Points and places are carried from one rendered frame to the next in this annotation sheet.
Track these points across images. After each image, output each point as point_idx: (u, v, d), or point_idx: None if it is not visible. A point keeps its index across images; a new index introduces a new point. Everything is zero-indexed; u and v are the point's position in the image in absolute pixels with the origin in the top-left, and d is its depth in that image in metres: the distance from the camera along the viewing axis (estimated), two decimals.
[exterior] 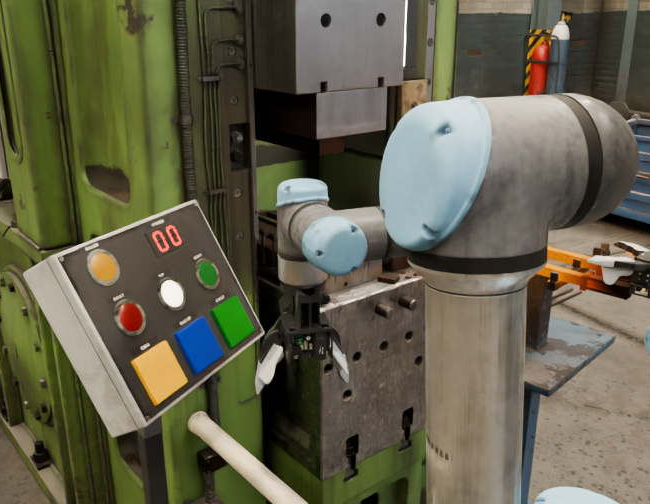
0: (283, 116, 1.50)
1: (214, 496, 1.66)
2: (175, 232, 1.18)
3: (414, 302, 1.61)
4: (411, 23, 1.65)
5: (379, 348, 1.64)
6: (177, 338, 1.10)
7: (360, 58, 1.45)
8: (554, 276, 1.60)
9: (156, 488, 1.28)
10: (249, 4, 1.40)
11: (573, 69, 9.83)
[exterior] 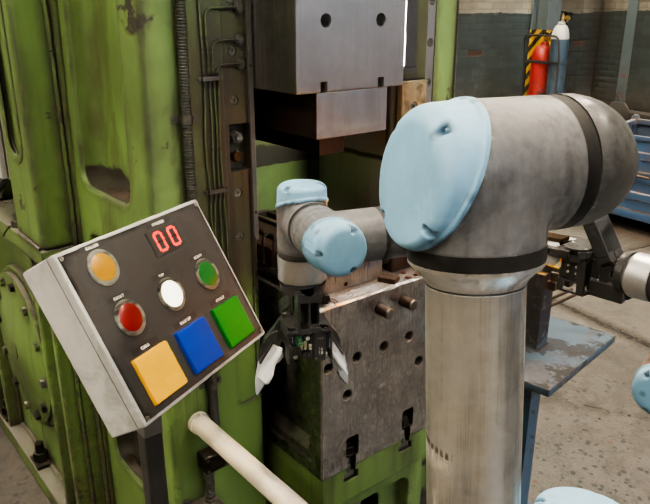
0: (283, 116, 1.50)
1: (214, 496, 1.66)
2: (175, 232, 1.18)
3: (414, 302, 1.61)
4: (411, 23, 1.65)
5: (379, 348, 1.64)
6: (177, 338, 1.10)
7: (360, 58, 1.45)
8: (554, 276, 1.60)
9: (156, 488, 1.28)
10: (249, 4, 1.40)
11: (573, 69, 9.83)
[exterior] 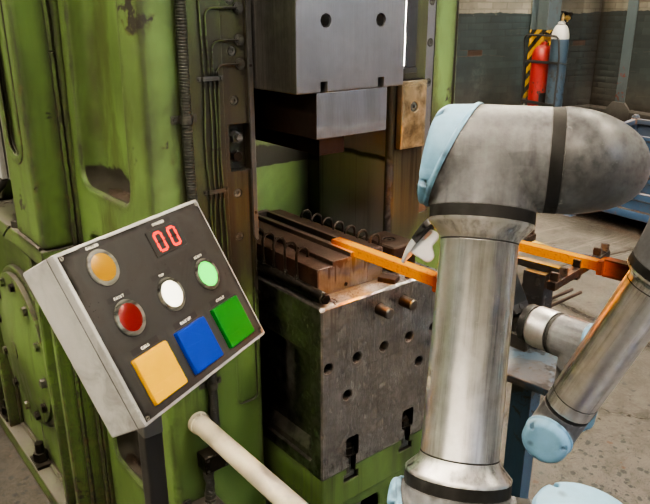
0: (283, 116, 1.50)
1: (214, 496, 1.66)
2: (175, 232, 1.18)
3: (414, 302, 1.61)
4: (411, 23, 1.65)
5: (379, 348, 1.64)
6: (177, 338, 1.10)
7: (360, 58, 1.45)
8: (554, 276, 1.60)
9: (156, 488, 1.28)
10: (249, 4, 1.40)
11: (573, 69, 9.83)
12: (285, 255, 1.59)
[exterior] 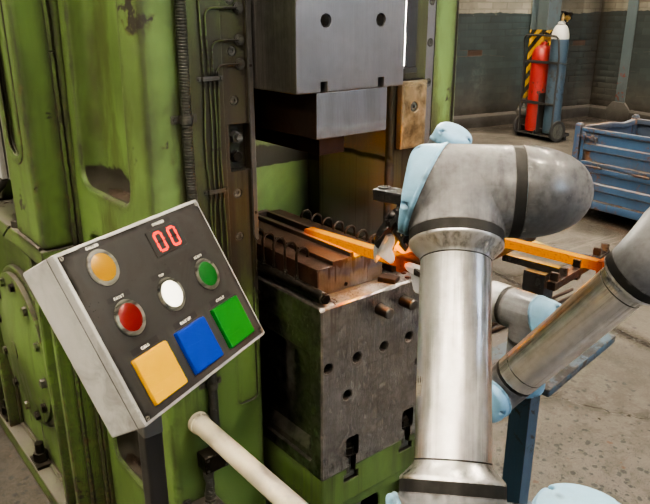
0: (283, 116, 1.50)
1: (214, 496, 1.66)
2: (175, 232, 1.18)
3: (414, 302, 1.61)
4: (411, 23, 1.65)
5: (379, 348, 1.64)
6: (177, 338, 1.10)
7: (360, 58, 1.45)
8: (554, 276, 1.60)
9: (156, 488, 1.28)
10: (249, 4, 1.40)
11: (573, 69, 9.83)
12: (285, 255, 1.59)
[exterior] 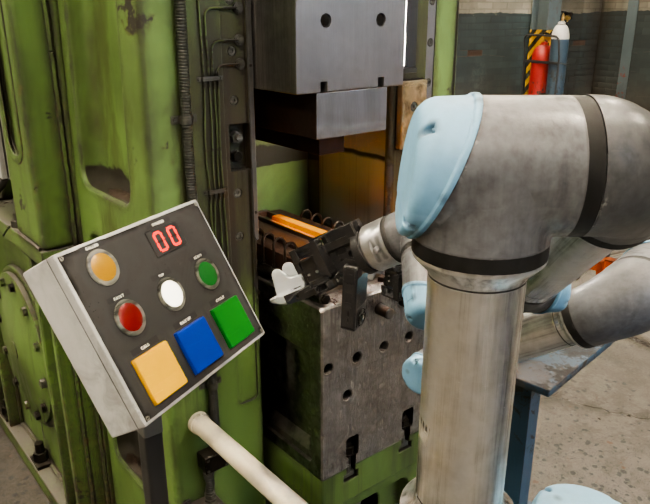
0: (283, 116, 1.50)
1: (214, 496, 1.66)
2: (175, 232, 1.18)
3: None
4: (411, 23, 1.65)
5: (379, 348, 1.64)
6: (177, 338, 1.10)
7: (360, 58, 1.45)
8: None
9: (156, 488, 1.28)
10: (249, 4, 1.40)
11: (573, 69, 9.83)
12: (285, 255, 1.59)
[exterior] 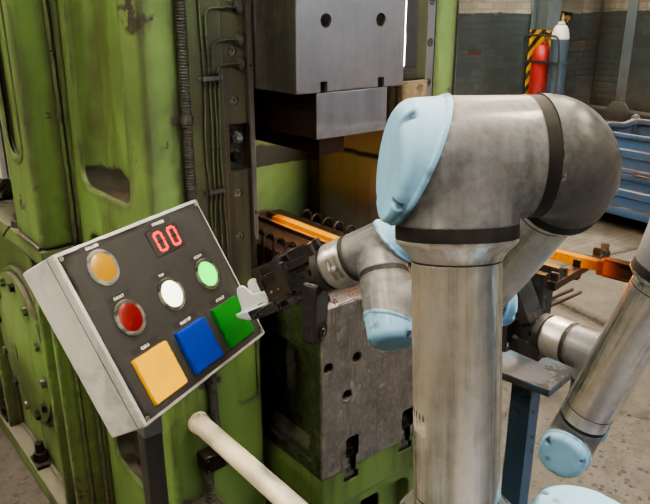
0: (283, 116, 1.50)
1: (214, 496, 1.66)
2: (175, 232, 1.18)
3: None
4: (411, 23, 1.65)
5: None
6: (177, 338, 1.10)
7: (360, 58, 1.45)
8: (554, 276, 1.60)
9: (156, 488, 1.28)
10: (249, 4, 1.40)
11: (573, 69, 9.83)
12: None
